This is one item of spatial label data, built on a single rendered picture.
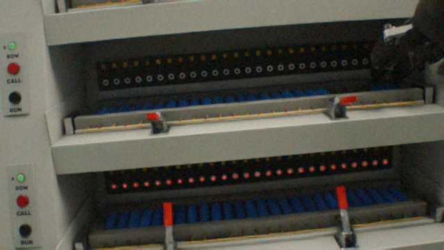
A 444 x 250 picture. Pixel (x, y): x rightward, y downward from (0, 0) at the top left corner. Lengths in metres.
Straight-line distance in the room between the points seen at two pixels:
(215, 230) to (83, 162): 0.23
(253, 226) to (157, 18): 0.36
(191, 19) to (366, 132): 0.31
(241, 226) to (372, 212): 0.22
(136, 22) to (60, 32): 0.12
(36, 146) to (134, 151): 0.14
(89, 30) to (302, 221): 0.44
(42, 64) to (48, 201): 0.20
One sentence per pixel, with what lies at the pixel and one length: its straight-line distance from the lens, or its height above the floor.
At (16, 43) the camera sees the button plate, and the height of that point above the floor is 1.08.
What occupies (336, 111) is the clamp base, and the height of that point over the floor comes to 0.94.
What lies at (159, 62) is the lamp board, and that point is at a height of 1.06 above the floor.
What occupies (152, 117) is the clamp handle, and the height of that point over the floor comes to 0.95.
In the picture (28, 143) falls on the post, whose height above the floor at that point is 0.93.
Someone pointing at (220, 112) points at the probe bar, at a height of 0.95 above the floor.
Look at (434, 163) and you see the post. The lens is 0.76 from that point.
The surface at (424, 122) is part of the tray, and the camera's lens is 0.67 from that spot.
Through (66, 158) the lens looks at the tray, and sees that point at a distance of 0.63.
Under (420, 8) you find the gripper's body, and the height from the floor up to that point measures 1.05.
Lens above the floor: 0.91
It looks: 2 degrees up
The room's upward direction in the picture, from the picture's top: 5 degrees counter-clockwise
